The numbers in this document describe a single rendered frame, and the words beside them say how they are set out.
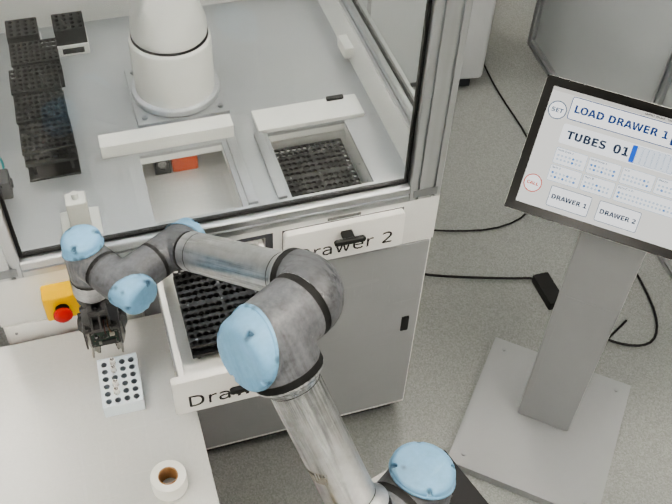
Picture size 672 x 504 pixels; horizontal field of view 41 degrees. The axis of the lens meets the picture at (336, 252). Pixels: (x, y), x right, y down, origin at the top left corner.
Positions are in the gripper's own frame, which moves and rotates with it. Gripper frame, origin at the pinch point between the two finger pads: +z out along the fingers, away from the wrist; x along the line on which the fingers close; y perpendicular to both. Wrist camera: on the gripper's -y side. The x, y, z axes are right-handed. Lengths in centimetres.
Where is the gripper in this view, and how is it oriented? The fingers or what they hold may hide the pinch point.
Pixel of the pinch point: (108, 343)
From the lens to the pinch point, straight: 195.4
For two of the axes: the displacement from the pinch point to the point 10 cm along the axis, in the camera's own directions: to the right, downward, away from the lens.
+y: 2.7, 7.2, -6.4
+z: -0.4, 6.7, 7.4
